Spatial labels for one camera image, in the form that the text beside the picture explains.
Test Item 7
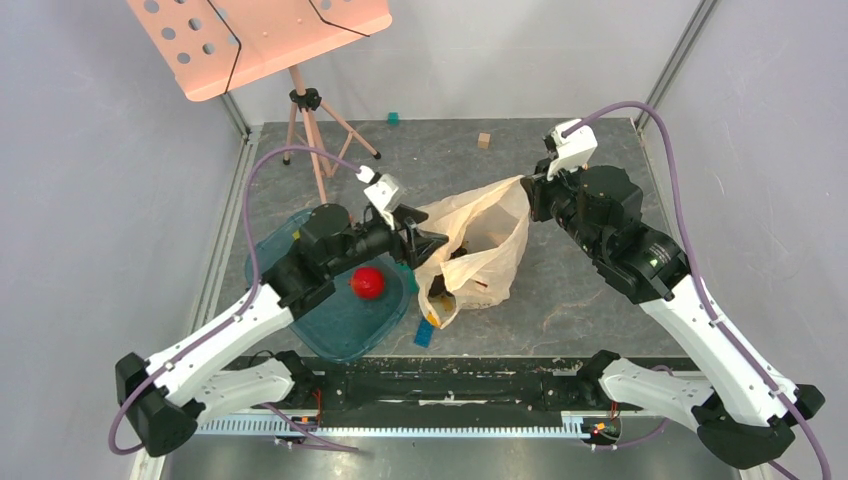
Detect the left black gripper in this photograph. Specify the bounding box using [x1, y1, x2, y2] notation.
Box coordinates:
[326, 203, 449, 278]

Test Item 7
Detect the translucent cream plastic bag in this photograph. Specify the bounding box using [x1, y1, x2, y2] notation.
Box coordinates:
[414, 175, 530, 329]

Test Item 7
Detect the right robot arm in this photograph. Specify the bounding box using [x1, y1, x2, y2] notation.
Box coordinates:
[521, 166, 824, 470]

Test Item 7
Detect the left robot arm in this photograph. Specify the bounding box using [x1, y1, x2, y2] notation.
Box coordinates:
[108, 204, 449, 457]

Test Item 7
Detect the blue lego brick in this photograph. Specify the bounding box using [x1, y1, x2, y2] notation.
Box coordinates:
[413, 317, 436, 349]

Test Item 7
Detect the small wooden cube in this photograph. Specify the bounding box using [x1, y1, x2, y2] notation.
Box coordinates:
[478, 132, 492, 150]

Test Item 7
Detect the teal plastic tray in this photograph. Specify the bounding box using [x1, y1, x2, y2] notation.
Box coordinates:
[245, 204, 415, 362]

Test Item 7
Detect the pink music stand desk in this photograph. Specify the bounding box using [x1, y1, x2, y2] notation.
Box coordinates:
[127, 0, 392, 102]

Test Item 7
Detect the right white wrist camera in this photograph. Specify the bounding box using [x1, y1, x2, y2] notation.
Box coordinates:
[543, 119, 598, 181]

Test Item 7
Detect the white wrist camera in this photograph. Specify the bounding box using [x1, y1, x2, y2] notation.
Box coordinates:
[356, 165, 404, 229]
[543, 119, 598, 181]

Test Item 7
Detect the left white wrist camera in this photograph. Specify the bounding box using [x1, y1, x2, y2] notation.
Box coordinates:
[356, 165, 404, 229]

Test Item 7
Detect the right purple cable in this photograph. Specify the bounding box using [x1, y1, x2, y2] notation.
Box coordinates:
[563, 101, 833, 480]

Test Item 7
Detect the purple cable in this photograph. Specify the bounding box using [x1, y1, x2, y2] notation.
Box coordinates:
[563, 101, 833, 480]
[107, 145, 372, 457]

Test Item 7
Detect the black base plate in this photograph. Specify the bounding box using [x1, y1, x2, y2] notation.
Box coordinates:
[277, 352, 612, 429]

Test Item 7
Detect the aluminium frame rail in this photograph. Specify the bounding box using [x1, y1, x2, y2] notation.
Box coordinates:
[129, 370, 773, 480]

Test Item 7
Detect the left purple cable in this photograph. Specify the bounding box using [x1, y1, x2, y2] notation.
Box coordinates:
[107, 145, 372, 457]

